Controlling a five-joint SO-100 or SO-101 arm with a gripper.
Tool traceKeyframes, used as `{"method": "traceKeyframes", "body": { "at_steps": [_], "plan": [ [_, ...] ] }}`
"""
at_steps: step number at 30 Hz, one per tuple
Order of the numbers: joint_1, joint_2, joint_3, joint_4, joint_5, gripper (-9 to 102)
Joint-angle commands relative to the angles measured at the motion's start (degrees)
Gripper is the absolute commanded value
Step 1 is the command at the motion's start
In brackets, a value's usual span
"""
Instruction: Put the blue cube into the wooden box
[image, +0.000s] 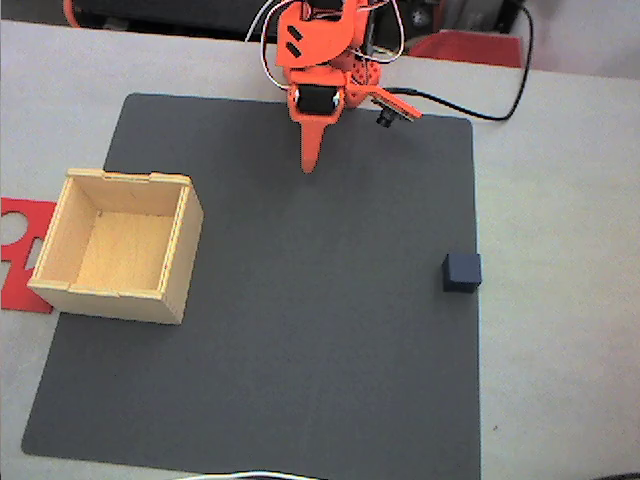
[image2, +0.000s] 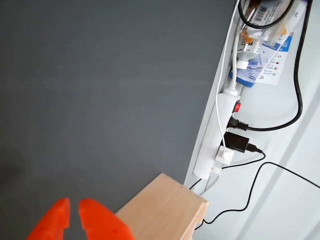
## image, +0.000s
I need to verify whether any dark blue cube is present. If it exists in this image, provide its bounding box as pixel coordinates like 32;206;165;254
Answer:
441;252;484;294

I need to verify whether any open wooden box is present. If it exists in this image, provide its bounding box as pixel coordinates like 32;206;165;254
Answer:
26;168;205;327

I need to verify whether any red flat object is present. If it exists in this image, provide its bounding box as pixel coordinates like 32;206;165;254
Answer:
407;29;524;69

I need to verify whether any dark grey mat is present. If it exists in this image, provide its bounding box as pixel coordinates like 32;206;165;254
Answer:
20;92;483;480

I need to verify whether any red cut-out sheet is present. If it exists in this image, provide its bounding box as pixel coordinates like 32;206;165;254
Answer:
0;196;59;316

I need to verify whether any white arm wire loop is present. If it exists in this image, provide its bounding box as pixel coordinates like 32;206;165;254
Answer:
368;0;407;65
244;0;297;97

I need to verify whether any gripper camera on orange bracket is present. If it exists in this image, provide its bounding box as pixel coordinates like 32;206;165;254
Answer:
367;84;424;129

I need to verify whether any black camera cable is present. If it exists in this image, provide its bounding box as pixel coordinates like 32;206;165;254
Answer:
382;3;535;123

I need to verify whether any white cable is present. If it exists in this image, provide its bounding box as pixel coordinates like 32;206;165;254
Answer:
172;469;324;480

